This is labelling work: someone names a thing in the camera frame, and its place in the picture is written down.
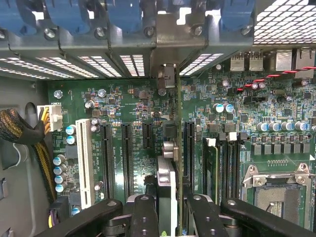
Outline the green RAM stick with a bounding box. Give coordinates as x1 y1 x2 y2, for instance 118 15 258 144
203 137 220 206

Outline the black RAM slot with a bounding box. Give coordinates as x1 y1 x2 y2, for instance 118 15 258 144
236 132 248 199
226 131 237 200
218 132 227 202

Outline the CPU socket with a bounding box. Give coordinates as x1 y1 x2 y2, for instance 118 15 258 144
241 162 316 224

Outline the short black expansion slot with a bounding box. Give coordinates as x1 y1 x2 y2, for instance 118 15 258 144
142 122 153 150

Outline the white PCI expansion slot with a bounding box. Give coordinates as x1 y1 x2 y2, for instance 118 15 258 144
75 118 96 210

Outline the black power connector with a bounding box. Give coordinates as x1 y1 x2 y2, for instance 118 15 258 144
48 196 71 229

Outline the green motherboard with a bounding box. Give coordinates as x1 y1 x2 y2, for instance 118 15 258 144
46 49 316 237

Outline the white power connector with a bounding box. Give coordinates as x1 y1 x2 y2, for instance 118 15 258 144
37 104 64 133

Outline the perforated metal slot cover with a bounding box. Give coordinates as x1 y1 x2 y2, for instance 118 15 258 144
78 55 123 78
179 53 225 77
36 56 100 79
119 54 146 78
0 57 50 80

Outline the silver USB port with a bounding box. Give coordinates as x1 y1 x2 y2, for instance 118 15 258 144
230 51 248 72
248 51 265 72

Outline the silver network port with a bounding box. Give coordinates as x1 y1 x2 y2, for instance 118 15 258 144
295 48 316 73
275 49 293 71

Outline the open PC case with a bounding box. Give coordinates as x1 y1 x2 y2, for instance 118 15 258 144
0 0 316 237

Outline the blue slot clip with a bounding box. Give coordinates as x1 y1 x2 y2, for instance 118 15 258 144
45 0 90 35
220 0 255 31
0 0 33 36
105 0 144 33

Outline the red black twisted wire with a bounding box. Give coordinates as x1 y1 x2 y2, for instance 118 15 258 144
236 66 316 93

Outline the braided power wire bundle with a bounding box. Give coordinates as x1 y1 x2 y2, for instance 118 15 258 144
0 108 59 203

